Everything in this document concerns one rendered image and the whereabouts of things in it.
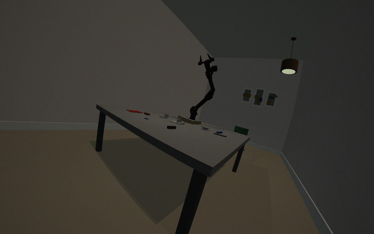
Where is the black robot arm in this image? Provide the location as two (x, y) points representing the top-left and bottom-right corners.
(189, 65), (218, 120)

